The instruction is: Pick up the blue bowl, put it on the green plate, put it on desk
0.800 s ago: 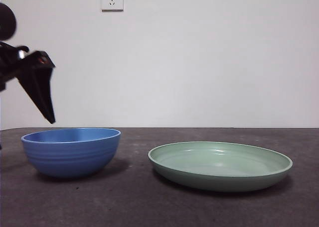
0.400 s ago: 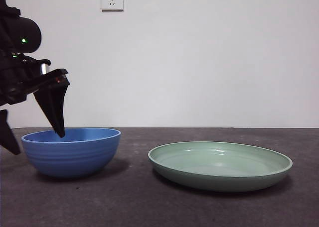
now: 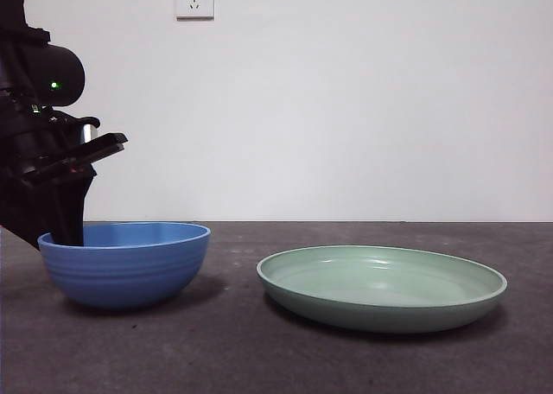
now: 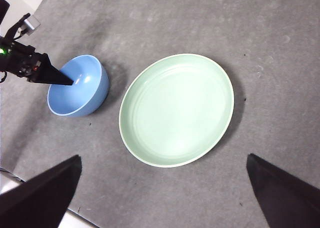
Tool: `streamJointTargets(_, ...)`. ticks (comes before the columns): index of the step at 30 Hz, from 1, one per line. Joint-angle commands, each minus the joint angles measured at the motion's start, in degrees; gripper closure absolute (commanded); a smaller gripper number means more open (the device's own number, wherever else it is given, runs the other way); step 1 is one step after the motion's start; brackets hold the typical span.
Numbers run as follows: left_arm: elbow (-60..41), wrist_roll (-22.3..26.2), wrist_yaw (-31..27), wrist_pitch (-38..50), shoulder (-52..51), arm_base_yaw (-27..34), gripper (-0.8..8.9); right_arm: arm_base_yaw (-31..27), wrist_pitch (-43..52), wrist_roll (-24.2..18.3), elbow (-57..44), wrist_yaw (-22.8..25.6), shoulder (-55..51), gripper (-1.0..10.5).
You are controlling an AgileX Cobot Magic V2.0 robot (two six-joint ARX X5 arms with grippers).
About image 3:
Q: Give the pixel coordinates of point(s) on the pale green round plate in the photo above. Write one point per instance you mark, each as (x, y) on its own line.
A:
(380, 281)

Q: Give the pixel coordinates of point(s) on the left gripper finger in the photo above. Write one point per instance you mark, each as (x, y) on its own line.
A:
(71, 212)
(26, 212)

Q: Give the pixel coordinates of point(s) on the blue ribbed bowl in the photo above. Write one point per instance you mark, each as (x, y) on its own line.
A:
(129, 277)

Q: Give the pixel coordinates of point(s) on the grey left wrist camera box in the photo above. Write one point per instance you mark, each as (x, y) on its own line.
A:
(88, 132)

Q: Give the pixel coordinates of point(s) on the white wall power socket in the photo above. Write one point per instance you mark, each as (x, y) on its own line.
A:
(195, 1)

